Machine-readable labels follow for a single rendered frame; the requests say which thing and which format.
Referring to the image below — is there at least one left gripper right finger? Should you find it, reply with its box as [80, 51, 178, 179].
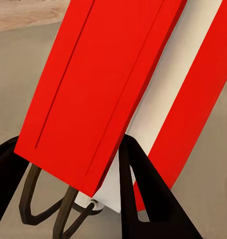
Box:
[118, 134, 203, 239]

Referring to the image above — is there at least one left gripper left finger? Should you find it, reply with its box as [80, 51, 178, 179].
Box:
[0, 136, 30, 221]

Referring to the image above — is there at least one radio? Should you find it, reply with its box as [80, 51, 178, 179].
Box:
[14, 0, 227, 239]

